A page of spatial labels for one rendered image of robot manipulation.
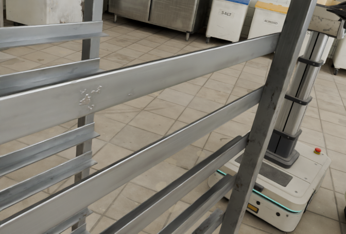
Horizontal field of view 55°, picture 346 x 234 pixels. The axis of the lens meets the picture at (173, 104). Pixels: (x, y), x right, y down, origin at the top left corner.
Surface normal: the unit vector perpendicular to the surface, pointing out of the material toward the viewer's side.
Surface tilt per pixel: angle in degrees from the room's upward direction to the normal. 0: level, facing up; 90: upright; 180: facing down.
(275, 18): 90
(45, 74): 90
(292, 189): 0
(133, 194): 0
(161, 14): 89
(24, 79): 90
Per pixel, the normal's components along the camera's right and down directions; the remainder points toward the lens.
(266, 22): -0.30, 0.39
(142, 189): 0.17, -0.89
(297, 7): -0.59, 0.25
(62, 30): 0.79, 0.38
